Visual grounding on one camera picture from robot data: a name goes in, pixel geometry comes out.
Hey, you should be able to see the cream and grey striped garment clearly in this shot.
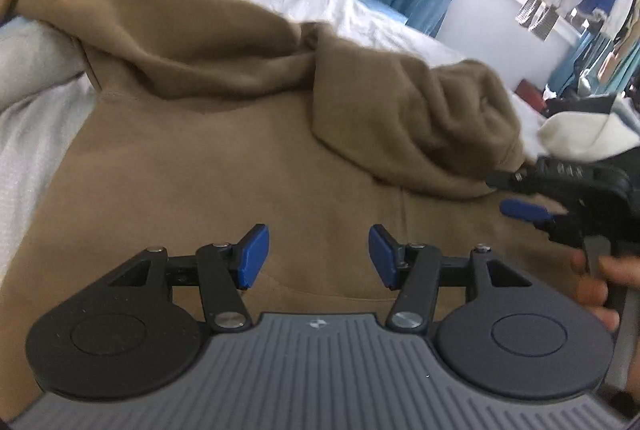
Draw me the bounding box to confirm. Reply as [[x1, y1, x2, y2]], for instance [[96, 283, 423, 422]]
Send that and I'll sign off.
[[537, 98, 640, 161]]

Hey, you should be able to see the brown hoodie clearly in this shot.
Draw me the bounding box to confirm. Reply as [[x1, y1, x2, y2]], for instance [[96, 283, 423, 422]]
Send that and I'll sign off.
[[0, 0, 616, 411]]

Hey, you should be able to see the light blue curtain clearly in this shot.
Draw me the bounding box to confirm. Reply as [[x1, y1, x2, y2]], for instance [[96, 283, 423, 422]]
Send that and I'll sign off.
[[547, 29, 640, 97]]

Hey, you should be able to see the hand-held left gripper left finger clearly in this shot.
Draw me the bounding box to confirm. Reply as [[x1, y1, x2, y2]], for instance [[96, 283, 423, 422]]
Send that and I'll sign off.
[[107, 224, 271, 333]]

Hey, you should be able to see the person's right hand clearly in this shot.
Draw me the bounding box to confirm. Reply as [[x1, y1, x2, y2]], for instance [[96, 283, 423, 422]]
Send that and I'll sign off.
[[570, 253, 624, 332]]

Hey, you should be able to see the dark red box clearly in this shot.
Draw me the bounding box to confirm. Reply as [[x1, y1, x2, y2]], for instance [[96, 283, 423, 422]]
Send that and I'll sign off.
[[515, 79, 544, 112]]

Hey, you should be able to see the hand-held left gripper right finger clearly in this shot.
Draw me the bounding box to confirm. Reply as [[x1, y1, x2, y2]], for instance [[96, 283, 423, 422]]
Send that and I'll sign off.
[[368, 224, 533, 336]]

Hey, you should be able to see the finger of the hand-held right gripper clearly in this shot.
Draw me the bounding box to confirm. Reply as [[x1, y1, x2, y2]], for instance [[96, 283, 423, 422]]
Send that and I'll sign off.
[[485, 163, 546, 196], [500, 199, 569, 237]]

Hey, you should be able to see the hanging striped garment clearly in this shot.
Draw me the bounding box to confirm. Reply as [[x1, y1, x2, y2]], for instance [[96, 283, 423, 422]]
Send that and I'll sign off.
[[515, 0, 559, 42]]

